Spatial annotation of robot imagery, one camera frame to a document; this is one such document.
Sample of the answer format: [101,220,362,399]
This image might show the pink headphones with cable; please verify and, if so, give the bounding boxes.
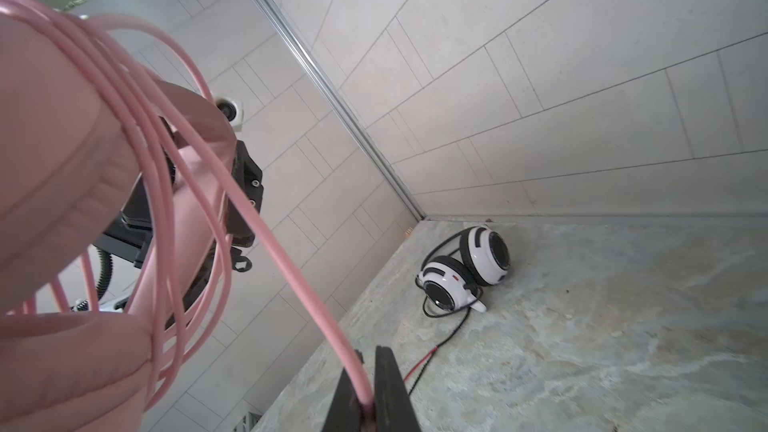
[1,0,375,431]

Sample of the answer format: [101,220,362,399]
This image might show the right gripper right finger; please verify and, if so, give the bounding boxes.
[374,346,421,432]

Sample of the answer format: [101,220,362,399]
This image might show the white black headphones with cable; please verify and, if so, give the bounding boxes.
[404,226,512,393]

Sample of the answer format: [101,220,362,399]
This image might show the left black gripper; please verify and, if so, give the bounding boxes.
[95,118,264,311]

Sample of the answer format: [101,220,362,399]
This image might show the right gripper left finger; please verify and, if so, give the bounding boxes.
[321,369,363,432]

